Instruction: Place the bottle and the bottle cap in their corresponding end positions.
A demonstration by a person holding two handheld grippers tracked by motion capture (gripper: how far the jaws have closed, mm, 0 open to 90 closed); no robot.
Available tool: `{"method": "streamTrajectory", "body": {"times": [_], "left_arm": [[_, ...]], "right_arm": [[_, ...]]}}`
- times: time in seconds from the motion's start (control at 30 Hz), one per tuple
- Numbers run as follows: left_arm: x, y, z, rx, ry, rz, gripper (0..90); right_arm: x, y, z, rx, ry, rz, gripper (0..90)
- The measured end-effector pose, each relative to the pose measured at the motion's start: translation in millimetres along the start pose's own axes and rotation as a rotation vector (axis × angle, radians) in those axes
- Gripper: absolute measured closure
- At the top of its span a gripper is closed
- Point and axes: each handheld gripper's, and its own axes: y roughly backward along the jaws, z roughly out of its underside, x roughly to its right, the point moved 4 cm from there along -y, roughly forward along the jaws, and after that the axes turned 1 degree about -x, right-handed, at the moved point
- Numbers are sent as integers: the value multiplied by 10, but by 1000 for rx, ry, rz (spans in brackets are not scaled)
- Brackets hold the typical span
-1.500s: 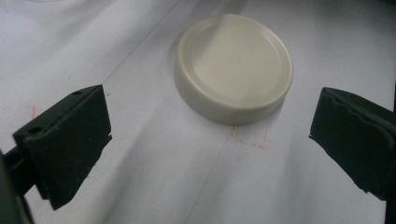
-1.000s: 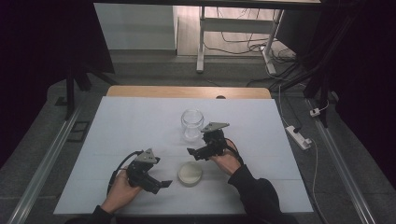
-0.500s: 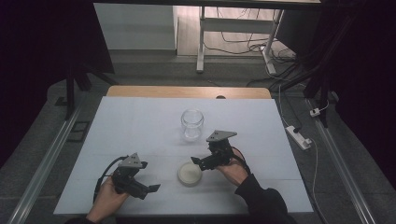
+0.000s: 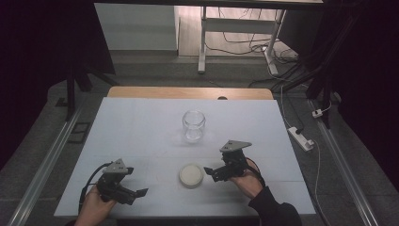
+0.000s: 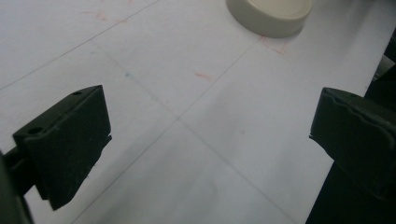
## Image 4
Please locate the aluminium floor rail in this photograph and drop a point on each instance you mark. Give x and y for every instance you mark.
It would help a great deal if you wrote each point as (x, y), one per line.
(44, 166)
(345, 166)

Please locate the black curtain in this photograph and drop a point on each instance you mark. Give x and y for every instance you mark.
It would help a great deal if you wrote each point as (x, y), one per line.
(31, 62)
(370, 78)

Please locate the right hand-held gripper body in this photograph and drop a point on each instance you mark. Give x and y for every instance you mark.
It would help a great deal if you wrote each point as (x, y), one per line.
(235, 160)

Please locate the white metal desk frame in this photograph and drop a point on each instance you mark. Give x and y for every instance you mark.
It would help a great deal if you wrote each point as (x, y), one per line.
(238, 25)

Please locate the black metal stand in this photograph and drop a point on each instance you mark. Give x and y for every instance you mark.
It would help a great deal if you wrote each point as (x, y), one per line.
(320, 84)

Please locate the small white adapter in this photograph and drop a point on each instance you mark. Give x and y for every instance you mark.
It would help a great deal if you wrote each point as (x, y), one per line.
(317, 113)

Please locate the wooden table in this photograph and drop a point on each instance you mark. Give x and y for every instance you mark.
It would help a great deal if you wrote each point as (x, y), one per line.
(188, 93)

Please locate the person's left hand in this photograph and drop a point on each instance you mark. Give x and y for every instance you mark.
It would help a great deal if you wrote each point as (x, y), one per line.
(94, 207)

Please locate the black tripod stand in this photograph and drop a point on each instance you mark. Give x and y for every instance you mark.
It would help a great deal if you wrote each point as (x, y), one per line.
(70, 91)

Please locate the white power strip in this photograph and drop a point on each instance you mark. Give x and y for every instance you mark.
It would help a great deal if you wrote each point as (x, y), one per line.
(300, 138)

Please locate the person's right hand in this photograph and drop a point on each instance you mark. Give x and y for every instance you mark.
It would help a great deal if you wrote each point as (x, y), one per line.
(247, 183)

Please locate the clear glass jar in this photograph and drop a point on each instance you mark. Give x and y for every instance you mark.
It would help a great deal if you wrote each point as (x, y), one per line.
(194, 125)

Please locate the white round jar lid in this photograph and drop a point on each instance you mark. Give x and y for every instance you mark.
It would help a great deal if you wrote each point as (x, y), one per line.
(191, 175)

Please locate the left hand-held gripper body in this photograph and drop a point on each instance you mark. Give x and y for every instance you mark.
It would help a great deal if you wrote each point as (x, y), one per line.
(111, 182)

